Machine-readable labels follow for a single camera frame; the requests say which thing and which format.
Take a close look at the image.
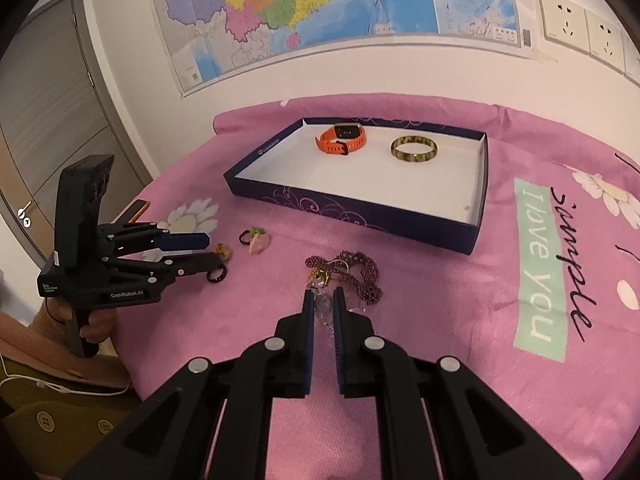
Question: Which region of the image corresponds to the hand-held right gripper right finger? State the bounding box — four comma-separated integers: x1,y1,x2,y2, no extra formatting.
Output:
332,287,583,480

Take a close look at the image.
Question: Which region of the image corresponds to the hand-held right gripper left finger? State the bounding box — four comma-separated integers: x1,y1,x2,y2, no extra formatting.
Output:
62,290,316,480

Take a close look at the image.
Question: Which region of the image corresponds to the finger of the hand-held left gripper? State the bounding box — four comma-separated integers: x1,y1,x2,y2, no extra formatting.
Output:
102,251,226,291
97,221,211,261

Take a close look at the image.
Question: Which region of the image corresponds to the black hair tie amber charm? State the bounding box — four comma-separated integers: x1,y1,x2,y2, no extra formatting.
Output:
206,242,234,286

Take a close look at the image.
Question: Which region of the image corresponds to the clear bead bracelet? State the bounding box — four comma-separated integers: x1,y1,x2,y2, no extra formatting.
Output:
307,280,351,341

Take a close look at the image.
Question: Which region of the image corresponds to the dark red beaded bracelet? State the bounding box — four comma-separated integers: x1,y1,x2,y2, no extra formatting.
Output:
305,250,383,306

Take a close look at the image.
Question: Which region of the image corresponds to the navy cardboard box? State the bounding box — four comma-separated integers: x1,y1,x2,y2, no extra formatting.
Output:
222,117,488,256

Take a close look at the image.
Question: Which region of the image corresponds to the person's left forearm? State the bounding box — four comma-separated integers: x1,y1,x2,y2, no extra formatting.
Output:
0,310,133,396

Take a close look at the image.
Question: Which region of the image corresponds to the person's left hand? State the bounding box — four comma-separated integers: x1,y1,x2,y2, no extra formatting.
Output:
77,305,118,346

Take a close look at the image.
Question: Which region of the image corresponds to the phone in orange case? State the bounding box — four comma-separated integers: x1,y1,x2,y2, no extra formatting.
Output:
115,199,151,226

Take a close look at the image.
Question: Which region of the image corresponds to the grey door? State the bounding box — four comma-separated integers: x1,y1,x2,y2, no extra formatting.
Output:
0,0,152,273

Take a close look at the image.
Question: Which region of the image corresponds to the pink printed bed sheet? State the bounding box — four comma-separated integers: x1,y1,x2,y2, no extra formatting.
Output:
112,92,640,480

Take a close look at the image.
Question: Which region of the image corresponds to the orange smart watch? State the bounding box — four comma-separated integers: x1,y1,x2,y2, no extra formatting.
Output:
314,122,368,157

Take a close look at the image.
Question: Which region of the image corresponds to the olive garment with buttons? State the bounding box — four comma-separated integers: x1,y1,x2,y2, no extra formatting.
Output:
0,380,146,463

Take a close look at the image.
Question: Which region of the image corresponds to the tortoiseshell bangle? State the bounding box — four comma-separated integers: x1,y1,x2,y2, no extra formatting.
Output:
390,135,439,166

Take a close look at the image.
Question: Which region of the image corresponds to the white cable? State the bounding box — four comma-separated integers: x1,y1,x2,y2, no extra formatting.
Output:
0,355,123,397

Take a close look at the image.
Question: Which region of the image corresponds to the colourful wall map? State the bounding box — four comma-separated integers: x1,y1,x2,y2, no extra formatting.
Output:
145,0,533,98

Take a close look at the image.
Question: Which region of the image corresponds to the white wall socket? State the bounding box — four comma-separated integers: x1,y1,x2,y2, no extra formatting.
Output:
537,0,593,54
622,32,640,86
585,10,627,69

